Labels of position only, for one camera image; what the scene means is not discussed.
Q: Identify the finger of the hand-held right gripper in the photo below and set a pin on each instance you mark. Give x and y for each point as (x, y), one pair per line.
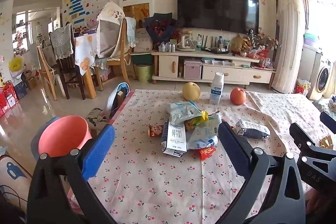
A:
(315, 163)
(329, 119)

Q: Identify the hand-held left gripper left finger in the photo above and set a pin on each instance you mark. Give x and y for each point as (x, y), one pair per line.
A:
(98, 153)

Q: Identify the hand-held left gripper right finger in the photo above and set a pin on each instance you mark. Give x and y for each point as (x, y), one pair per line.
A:
(235, 148)

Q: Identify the white blue packet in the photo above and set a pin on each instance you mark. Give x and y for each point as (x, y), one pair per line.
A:
(252, 129)

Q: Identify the red orange wrapper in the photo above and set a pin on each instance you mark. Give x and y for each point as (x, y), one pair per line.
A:
(206, 153)

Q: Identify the white blue plastic pouch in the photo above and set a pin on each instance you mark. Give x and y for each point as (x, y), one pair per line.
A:
(204, 134)

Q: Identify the pink plastic bucket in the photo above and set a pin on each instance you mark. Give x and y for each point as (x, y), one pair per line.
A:
(63, 134)

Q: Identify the yellow snack wrapper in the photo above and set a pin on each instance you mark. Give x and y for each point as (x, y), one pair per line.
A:
(195, 123)

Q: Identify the white milk carton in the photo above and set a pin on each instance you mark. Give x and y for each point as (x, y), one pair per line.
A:
(174, 138)

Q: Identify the small brown red wrapper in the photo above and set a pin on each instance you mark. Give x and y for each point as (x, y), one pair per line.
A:
(155, 130)

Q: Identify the blue green snack bag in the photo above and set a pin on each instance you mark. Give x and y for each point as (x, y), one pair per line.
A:
(181, 111)

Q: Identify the stool with cartoon cushion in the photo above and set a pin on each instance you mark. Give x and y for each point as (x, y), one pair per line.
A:
(95, 117)

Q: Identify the white washing machine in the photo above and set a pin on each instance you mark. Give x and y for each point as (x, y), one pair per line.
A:
(321, 77)

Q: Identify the red apple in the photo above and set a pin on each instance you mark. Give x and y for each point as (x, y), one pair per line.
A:
(238, 96)

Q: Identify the blue white padded bag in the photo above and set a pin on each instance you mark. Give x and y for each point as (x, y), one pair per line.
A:
(111, 100)

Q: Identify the white plastic milk bottle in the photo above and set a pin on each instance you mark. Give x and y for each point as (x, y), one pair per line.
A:
(216, 90)

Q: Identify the cherry print tablecloth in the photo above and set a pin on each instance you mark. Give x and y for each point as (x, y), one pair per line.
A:
(157, 174)

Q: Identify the yellow pear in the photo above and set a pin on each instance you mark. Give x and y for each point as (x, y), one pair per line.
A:
(191, 91)

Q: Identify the cream television cabinet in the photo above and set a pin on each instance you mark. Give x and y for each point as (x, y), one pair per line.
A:
(228, 73)

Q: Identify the cartoon print cushion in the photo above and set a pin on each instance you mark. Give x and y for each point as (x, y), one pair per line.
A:
(13, 171)

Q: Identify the pink storage box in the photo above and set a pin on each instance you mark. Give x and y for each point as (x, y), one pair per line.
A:
(192, 69)

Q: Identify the lace covered air conditioner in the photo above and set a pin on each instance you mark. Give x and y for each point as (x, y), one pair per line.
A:
(288, 37)

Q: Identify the green waste bin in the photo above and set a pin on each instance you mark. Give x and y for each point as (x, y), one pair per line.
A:
(143, 74)

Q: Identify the red plastic gift packet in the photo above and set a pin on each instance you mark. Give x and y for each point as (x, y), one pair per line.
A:
(260, 57)

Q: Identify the red gift bag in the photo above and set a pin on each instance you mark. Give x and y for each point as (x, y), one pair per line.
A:
(11, 100)
(3, 106)

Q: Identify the dining table orange print cloth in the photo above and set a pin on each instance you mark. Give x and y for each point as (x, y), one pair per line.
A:
(85, 50)

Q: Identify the dried flower arrangement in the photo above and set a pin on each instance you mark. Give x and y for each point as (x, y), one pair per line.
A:
(263, 39)

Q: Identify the light wooden chair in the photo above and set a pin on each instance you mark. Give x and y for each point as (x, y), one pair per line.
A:
(44, 64)

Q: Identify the golden ornament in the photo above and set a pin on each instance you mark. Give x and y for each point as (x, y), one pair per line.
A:
(240, 43)

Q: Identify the green label water bottle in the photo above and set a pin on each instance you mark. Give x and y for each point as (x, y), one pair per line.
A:
(199, 43)

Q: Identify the white electric kettle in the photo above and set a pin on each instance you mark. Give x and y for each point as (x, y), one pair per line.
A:
(187, 42)

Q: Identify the dark chair knit cover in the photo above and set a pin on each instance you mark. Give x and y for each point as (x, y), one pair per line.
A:
(61, 43)

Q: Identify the white sack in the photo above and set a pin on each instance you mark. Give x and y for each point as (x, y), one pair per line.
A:
(143, 41)

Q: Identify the yellow plastic bag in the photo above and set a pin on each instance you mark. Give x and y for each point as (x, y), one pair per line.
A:
(15, 64)

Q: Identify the row of small grey bottles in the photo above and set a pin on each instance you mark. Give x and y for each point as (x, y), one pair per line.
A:
(166, 47)

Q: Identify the light green lace towel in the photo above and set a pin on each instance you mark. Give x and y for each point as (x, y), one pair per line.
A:
(130, 32)

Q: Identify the white cartoon cover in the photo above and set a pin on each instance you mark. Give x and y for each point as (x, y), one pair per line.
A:
(110, 14)

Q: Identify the dark wrapped flower bouquet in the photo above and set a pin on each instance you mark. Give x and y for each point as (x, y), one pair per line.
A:
(160, 27)

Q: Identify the black television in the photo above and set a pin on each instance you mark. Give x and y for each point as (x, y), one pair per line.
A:
(218, 6)

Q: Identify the blue wall sticker chart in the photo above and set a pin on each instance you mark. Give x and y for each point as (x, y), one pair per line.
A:
(77, 3)

